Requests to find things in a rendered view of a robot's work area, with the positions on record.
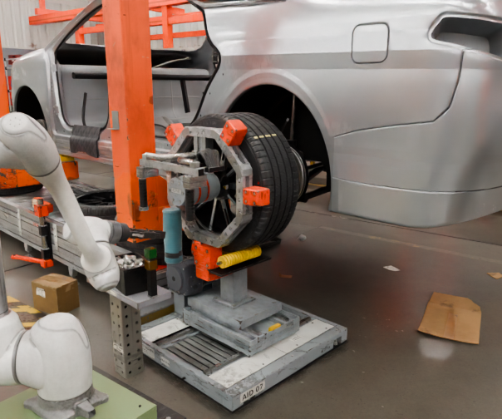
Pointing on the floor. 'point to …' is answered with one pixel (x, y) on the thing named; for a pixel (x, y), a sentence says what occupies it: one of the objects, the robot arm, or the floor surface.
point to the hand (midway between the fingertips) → (156, 234)
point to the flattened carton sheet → (452, 318)
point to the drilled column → (126, 338)
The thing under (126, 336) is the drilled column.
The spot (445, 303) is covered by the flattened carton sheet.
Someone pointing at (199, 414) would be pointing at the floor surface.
